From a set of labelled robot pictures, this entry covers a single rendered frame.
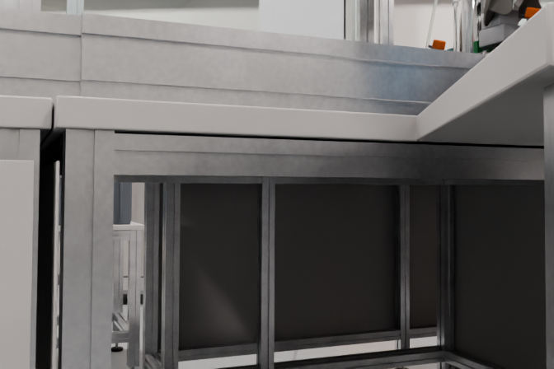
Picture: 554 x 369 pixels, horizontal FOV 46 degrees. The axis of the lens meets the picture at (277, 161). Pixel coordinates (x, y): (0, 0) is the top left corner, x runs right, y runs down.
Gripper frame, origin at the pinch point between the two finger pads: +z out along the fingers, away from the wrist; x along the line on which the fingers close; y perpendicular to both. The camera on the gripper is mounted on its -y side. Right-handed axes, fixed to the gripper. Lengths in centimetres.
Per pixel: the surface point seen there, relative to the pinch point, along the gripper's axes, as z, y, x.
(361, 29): 9.3, -9.0, -20.1
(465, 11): 32, -74, 54
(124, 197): 149, -114, -35
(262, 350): 134, -26, -2
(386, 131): 0, 35, -40
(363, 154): 2, 36, -42
